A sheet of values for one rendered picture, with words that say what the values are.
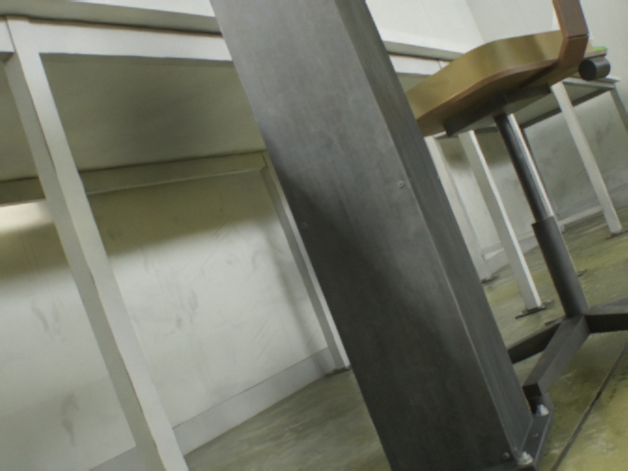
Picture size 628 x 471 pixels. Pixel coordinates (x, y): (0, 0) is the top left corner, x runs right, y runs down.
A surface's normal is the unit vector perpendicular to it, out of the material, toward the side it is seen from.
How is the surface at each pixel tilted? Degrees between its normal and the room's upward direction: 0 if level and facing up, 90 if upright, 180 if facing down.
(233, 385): 90
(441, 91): 90
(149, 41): 90
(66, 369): 90
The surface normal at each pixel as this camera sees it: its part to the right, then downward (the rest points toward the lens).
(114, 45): 0.76, -0.34
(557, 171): -0.54, 0.14
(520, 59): 0.49, -0.25
